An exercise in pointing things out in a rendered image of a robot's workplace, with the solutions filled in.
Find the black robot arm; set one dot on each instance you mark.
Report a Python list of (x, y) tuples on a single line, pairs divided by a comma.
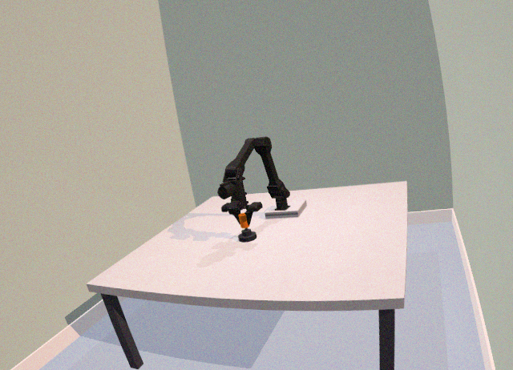
[(235, 170)]

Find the orange cylinder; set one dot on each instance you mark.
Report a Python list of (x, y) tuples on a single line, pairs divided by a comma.
[(243, 220)]

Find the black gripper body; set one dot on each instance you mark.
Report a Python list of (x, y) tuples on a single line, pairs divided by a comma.
[(253, 207)]

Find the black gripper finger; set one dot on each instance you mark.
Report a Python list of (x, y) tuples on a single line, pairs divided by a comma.
[(237, 217), (249, 216)]

